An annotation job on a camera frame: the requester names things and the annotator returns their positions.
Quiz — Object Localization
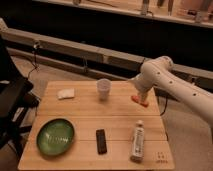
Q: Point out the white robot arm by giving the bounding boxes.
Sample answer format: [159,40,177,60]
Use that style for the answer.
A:
[129,56,213,127]

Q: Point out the green ceramic bowl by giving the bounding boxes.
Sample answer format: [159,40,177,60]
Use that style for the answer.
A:
[36,118,75,156]

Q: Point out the orange carrot toy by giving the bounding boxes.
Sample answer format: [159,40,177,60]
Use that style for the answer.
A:
[131,95,149,107]

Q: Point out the black remote control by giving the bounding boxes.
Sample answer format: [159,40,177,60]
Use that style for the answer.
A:
[96,129,107,154]

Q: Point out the white glue bottle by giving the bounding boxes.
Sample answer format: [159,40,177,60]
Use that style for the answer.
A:
[130,120,145,163]

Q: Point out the black chair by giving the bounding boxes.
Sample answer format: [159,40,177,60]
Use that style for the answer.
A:
[0,36,39,157]

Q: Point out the black hanging cable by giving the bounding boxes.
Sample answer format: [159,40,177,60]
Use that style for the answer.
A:
[27,40,41,81]

